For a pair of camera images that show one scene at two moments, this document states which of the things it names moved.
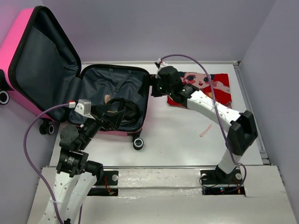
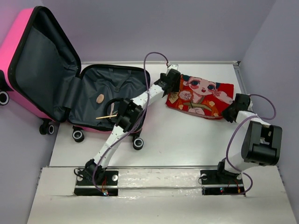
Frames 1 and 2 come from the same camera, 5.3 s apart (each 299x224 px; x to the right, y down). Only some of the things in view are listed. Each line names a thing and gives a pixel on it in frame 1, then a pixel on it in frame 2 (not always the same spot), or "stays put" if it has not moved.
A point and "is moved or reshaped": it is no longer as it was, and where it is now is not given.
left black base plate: (109, 178) stays put
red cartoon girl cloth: (216, 85) is moved or reshaped
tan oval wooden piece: (107, 98) -> (100, 98)
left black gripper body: (108, 124) -> (175, 86)
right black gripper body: (159, 88) -> (226, 112)
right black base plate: (214, 182) stays put
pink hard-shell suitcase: (39, 67) stays put
